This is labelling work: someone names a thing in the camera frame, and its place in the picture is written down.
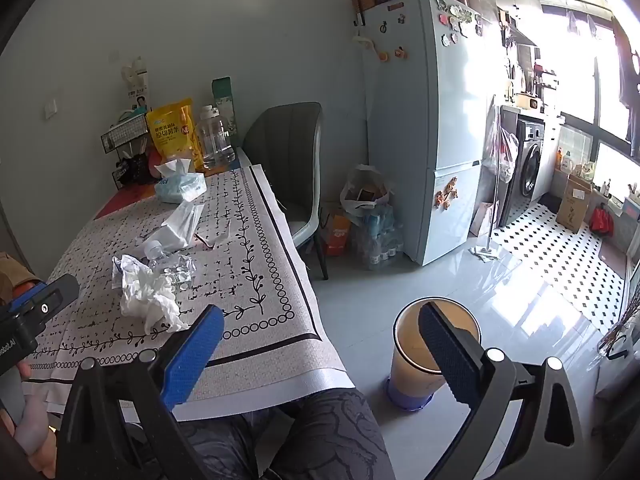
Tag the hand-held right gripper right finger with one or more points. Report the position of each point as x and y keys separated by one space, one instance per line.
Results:
x=450 y=355

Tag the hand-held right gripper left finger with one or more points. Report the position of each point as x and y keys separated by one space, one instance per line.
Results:
x=200 y=355

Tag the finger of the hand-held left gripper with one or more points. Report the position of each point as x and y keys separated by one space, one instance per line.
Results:
x=57 y=292

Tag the beige bin with blue base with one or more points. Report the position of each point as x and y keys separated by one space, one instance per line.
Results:
x=407 y=355

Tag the white tissue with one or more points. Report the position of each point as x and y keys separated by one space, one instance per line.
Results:
x=145 y=290

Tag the crushed clear plastic bottle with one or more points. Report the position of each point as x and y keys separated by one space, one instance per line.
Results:
x=177 y=272

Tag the person's left hand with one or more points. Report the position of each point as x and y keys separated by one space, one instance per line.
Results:
x=44 y=460

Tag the white flat mop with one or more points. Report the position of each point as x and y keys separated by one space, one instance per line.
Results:
x=484 y=252

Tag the red table mat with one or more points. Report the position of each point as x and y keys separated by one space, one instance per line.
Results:
x=125 y=200

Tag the printed white tablecloth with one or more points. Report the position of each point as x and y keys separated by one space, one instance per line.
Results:
x=260 y=240

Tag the pack of water bottles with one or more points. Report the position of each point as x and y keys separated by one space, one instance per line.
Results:
x=380 y=240

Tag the pale paper bag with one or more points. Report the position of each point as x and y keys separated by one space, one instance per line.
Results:
x=481 y=220

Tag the person's patterned pants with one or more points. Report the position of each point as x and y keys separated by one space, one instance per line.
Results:
x=320 y=440

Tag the cluster of orange figure magnets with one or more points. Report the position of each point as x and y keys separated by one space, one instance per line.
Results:
x=446 y=194

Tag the blue white tissue pack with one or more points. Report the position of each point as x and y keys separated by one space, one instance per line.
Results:
x=180 y=185

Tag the orange carton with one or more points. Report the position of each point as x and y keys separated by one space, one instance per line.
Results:
x=339 y=232

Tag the white plastic bag with box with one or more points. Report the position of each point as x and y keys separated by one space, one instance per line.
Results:
x=360 y=205

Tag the bunch of dried twigs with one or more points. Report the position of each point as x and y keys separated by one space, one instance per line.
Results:
x=622 y=325

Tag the yellow snack bag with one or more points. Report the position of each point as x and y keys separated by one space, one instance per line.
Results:
x=170 y=135

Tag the brown cardboard box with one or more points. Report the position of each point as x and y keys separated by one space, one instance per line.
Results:
x=572 y=205

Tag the grey washing machine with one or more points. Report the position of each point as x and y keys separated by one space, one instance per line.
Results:
x=530 y=170

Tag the red bag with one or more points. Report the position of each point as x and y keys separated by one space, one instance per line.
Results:
x=601 y=220

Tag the hanging plastic bags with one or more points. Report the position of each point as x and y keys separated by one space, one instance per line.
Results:
x=502 y=155

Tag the white cabinet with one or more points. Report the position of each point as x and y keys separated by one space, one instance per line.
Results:
x=549 y=170

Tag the large clear water jug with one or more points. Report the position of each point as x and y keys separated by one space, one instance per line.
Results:
x=215 y=140

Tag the grey upholstered chair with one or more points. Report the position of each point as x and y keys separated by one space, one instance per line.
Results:
x=280 y=150

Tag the white printed packet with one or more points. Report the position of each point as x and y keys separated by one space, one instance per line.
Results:
x=136 y=85

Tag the pale blue refrigerator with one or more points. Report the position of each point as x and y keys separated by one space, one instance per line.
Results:
x=420 y=135

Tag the white detergent bottle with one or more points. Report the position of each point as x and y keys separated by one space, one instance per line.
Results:
x=567 y=162

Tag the green tall box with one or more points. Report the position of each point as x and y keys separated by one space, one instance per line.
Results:
x=222 y=92

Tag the dark hanging clothes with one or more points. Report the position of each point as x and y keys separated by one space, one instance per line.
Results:
x=627 y=75

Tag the cluster of round fridge magnets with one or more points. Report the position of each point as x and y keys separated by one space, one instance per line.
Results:
x=457 y=12

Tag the white wall switch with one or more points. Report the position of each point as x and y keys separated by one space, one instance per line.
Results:
x=50 y=110

